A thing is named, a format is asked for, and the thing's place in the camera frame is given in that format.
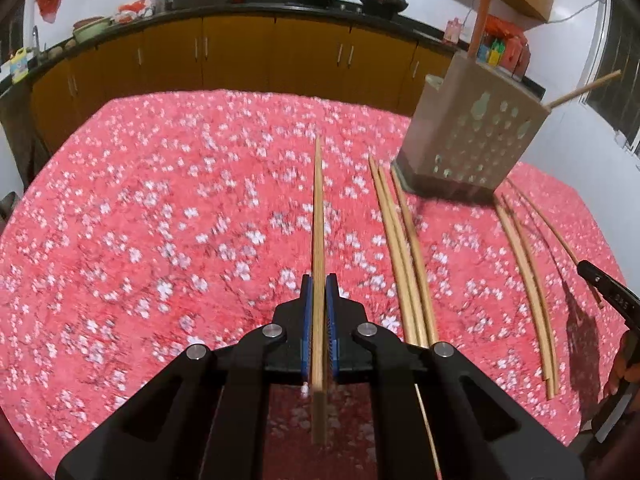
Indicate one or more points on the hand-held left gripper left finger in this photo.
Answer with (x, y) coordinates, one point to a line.
(306, 321)

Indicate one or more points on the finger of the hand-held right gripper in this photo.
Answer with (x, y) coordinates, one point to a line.
(615, 295)

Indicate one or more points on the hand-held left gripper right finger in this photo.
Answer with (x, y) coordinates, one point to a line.
(333, 321)

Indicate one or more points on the wooden chopstick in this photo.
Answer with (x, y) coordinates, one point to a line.
(318, 210)
(481, 10)
(546, 310)
(404, 260)
(395, 260)
(535, 310)
(555, 235)
(585, 88)
(417, 260)

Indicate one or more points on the grey perforated chopstick holder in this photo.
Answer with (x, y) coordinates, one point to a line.
(465, 125)

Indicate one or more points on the person's right hand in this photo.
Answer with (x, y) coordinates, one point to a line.
(622, 367)

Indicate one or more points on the window with metal grille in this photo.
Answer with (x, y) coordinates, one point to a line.
(617, 60)

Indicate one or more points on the large red plastic bag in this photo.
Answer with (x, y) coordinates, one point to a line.
(512, 45)

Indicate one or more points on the colourful small boxes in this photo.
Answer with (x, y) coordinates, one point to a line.
(490, 50)

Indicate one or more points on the orange lower kitchen cabinets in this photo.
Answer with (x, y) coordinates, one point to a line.
(240, 50)

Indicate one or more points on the pink bottle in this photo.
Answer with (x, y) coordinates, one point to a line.
(452, 31)

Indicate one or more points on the black kitchen countertop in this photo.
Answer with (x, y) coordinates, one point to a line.
(260, 7)

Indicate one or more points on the red and white plastic bag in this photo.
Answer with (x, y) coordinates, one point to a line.
(132, 10)

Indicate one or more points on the green basin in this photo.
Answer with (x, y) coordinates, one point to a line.
(92, 31)

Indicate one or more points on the yellow detergent bottle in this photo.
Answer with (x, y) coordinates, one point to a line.
(19, 66)

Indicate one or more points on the metal faucet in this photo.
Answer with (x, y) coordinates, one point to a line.
(35, 40)

